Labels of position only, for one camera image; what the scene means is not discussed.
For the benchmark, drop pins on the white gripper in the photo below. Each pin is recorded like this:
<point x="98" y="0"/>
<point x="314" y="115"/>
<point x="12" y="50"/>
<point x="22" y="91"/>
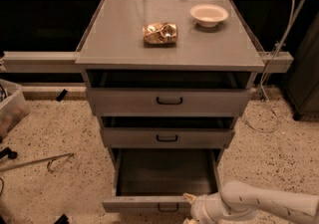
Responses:
<point x="200" y="208"/>

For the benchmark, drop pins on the grey bottom drawer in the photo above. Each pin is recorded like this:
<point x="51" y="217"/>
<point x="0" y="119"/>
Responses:
<point x="156" y="179"/>

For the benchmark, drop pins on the grey drawer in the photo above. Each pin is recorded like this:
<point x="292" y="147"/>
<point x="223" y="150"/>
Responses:
<point x="156" y="179"/>
<point x="155" y="93"/>
<point x="167" y="131"/>

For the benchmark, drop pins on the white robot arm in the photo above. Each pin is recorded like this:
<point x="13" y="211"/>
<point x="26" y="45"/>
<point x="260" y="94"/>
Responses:
<point x="238" y="201"/>

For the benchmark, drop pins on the grey middle drawer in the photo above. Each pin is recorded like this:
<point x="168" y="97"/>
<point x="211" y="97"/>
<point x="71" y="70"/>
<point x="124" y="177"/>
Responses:
<point x="167" y="131"/>

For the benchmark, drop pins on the grey drawer cabinet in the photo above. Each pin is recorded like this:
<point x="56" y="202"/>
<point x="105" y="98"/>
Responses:
<point x="116" y="42"/>

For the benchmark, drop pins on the grey top drawer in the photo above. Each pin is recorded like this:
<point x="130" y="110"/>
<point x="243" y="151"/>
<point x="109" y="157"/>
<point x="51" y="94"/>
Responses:
<point x="155" y="93"/>

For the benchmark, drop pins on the metal rod with hook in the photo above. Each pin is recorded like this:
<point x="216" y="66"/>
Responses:
<point x="33" y="162"/>

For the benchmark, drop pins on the black object bottom edge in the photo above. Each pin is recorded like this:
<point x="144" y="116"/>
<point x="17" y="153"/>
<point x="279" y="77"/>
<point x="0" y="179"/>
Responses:
<point x="63" y="219"/>

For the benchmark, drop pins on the dark cabinet at right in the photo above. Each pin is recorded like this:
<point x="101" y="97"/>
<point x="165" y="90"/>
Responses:
<point x="301" y="83"/>

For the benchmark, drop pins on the small black block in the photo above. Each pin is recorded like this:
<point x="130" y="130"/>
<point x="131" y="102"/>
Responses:
<point x="61" y="95"/>

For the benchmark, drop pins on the crumpled gold chip bag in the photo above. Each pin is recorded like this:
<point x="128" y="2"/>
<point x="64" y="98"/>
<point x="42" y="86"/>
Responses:
<point x="160" y="33"/>

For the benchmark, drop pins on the white bowl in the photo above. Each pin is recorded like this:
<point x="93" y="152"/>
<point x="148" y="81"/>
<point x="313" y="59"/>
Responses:
<point x="207" y="15"/>

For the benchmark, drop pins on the black clamp on floor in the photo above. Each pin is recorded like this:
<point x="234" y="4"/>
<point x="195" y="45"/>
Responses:
<point x="8" y="152"/>

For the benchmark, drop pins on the clear plastic storage bin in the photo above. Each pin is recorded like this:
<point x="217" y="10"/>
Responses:
<point x="13" y="106"/>

